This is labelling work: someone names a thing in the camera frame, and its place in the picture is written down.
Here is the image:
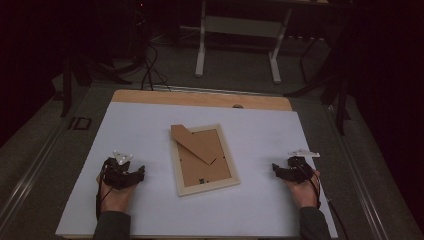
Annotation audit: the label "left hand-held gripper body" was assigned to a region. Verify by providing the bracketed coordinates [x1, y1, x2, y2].
[101, 149, 134, 191]

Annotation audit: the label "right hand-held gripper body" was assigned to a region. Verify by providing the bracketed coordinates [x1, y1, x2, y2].
[283, 149, 321, 185]

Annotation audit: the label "wooden photo frame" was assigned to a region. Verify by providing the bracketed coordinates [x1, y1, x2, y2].
[169, 123, 241, 198]

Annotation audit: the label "person's left hand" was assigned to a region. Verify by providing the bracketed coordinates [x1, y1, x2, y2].
[96, 173, 138, 214]

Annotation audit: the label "person's right hand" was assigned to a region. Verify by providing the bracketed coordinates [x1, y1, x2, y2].
[287, 169, 322, 210]

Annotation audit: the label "black floor socket plate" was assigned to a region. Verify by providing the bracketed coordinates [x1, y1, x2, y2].
[67, 116, 93, 131]

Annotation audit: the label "black metal stand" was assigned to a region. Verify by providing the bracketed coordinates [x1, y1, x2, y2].
[59, 49, 134, 118]
[283, 31, 355, 136]

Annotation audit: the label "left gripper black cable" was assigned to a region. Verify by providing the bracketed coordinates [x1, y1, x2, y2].
[95, 165, 114, 222]

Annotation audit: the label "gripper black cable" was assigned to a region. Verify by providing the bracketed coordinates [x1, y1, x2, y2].
[306, 165, 350, 240]
[95, 165, 114, 222]

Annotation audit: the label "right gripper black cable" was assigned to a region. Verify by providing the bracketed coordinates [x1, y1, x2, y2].
[306, 165, 350, 240]

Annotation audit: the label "metal floor rail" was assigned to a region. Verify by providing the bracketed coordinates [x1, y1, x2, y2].
[0, 123, 68, 228]
[324, 105, 392, 240]

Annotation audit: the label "black floor cables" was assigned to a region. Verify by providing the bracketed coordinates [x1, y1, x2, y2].
[139, 42, 173, 92]

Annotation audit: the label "white metal table frame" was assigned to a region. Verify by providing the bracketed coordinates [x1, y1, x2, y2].
[194, 0, 294, 85]

